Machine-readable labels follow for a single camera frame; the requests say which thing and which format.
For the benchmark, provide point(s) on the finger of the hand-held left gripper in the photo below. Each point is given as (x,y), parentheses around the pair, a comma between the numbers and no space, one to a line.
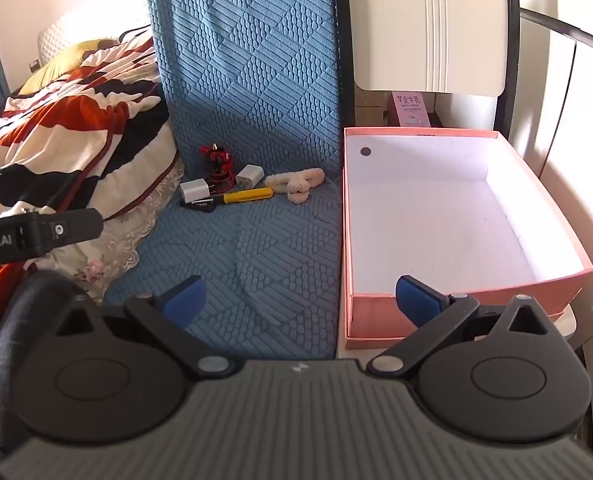
(71,227)

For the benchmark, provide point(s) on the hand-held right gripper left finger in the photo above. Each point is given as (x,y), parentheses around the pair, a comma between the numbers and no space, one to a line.
(186,302)

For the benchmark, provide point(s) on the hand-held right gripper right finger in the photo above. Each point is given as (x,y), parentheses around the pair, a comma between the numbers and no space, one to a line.
(416,302)

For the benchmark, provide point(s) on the black usb stick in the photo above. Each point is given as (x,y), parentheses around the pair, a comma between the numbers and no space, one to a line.
(201,206)

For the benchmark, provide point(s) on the pink cardboard box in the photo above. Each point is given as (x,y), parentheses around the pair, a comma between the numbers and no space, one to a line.
(451,210)

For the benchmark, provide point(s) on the white charger plug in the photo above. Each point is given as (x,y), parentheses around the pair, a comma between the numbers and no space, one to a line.
(249,176)
(195,191)

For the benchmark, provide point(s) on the yellow screwdriver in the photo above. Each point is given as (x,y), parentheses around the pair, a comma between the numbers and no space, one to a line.
(249,195)

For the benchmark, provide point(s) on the red black figurine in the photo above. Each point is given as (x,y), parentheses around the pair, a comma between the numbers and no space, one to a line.
(219,160)

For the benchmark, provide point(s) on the cream fluffy hair clip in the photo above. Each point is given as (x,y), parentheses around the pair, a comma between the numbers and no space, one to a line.
(296,185)

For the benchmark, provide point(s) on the cream lace bedspread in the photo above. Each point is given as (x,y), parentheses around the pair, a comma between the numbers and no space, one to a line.
(126,230)

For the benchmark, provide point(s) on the orange black white patterned blanket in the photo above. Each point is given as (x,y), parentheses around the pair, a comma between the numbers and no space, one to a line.
(66,125)

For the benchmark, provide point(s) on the yellow pillow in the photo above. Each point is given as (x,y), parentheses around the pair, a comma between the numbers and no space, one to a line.
(76,52)

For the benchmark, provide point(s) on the pink carton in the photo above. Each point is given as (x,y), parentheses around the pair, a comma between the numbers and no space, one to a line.
(409,110)

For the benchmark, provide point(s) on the white quilted pillow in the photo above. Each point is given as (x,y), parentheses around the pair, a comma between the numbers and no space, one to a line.
(61,35)

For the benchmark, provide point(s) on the blue textured sofa cover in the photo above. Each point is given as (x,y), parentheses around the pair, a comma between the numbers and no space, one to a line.
(256,85)

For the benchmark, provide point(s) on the white wardrobe with dark trim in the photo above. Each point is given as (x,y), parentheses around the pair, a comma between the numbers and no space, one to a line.
(551,110)

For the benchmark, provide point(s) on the wall socket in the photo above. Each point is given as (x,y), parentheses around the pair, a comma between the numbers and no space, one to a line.
(34,65)

